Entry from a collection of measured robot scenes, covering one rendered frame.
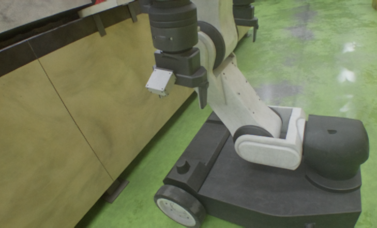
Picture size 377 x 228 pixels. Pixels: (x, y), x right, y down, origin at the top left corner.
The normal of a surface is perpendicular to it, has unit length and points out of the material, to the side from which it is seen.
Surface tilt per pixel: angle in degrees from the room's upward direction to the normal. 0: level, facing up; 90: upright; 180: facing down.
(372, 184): 0
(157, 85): 32
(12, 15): 80
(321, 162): 90
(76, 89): 90
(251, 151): 90
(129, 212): 0
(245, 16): 90
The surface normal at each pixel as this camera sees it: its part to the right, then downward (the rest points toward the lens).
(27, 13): 0.80, -0.07
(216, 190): -0.24, -0.83
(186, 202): 0.30, -0.59
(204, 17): -0.47, 0.56
